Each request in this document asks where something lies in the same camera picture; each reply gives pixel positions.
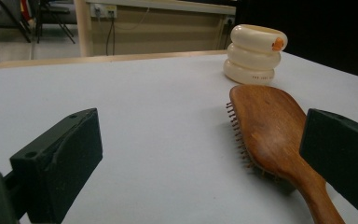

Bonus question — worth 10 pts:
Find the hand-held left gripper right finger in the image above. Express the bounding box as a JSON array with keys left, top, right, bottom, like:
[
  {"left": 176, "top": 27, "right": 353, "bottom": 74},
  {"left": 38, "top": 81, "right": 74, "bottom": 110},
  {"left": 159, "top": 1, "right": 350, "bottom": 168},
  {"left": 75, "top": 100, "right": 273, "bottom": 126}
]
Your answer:
[{"left": 298, "top": 107, "right": 358, "bottom": 224}]

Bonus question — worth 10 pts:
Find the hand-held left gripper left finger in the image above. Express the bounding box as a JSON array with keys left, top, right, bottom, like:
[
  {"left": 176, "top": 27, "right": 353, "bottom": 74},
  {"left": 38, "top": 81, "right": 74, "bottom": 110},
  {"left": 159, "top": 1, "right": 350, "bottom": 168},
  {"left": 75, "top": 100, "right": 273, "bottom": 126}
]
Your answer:
[{"left": 9, "top": 107, "right": 103, "bottom": 224}]

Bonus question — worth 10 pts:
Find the wooden hairbrush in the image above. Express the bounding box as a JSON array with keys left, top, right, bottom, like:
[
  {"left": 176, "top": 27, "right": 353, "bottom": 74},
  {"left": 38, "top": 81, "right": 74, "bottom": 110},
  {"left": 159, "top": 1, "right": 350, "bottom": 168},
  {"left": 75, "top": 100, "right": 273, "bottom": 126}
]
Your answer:
[{"left": 225, "top": 84, "right": 346, "bottom": 224}]

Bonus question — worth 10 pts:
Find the cream ringed duck holder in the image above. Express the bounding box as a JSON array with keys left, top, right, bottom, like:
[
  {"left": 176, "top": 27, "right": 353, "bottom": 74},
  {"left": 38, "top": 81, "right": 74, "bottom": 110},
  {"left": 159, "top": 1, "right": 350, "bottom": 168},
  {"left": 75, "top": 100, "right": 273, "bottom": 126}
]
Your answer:
[{"left": 223, "top": 23, "right": 289, "bottom": 86}]

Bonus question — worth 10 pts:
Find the black metal stand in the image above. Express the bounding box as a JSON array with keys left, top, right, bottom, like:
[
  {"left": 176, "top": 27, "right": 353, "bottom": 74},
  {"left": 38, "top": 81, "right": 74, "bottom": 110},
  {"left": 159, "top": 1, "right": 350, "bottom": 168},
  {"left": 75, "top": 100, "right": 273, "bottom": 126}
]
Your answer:
[
  {"left": 35, "top": 0, "right": 77, "bottom": 45},
  {"left": 0, "top": 0, "right": 33, "bottom": 44}
]

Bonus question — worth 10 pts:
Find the beige desk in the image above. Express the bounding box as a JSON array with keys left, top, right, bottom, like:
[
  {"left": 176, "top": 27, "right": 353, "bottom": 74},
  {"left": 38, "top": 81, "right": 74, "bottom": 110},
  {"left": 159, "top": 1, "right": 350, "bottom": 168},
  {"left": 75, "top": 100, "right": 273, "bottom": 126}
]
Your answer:
[{"left": 74, "top": 0, "right": 237, "bottom": 58}]

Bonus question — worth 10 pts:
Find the black power cable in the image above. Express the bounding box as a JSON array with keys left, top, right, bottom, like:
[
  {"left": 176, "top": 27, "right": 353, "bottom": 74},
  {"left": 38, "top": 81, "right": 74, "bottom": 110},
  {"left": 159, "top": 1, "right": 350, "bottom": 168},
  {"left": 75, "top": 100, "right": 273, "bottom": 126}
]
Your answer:
[{"left": 104, "top": 17, "right": 117, "bottom": 57}]

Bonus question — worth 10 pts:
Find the white wall socket strip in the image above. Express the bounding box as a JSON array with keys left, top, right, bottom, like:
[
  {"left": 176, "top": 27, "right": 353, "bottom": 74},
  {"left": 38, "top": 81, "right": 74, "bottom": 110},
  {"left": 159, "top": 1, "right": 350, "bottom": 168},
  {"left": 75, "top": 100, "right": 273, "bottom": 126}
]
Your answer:
[{"left": 89, "top": 3, "right": 118, "bottom": 19}]

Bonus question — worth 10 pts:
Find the white cable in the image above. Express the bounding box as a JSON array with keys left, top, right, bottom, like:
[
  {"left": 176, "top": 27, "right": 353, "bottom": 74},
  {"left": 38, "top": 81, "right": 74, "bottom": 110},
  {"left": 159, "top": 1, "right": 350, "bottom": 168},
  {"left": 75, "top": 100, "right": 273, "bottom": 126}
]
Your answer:
[{"left": 115, "top": 7, "right": 150, "bottom": 32}]

